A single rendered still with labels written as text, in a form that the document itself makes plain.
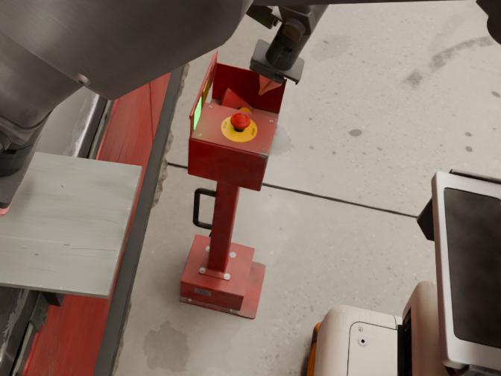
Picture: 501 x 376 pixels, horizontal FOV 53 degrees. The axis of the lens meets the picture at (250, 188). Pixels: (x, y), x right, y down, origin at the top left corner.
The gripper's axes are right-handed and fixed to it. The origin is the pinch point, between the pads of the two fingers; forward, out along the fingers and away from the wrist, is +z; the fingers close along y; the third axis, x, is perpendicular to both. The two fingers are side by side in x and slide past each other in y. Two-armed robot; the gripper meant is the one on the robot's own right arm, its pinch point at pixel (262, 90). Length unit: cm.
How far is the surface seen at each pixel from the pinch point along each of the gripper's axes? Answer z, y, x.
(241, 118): -0.3, 2.3, 10.2
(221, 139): 3.3, 4.3, 14.0
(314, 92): 74, -36, -95
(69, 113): 0.0, 30.2, 24.8
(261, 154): 1.2, -3.7, 15.1
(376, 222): 66, -67, -33
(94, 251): -17, 16, 54
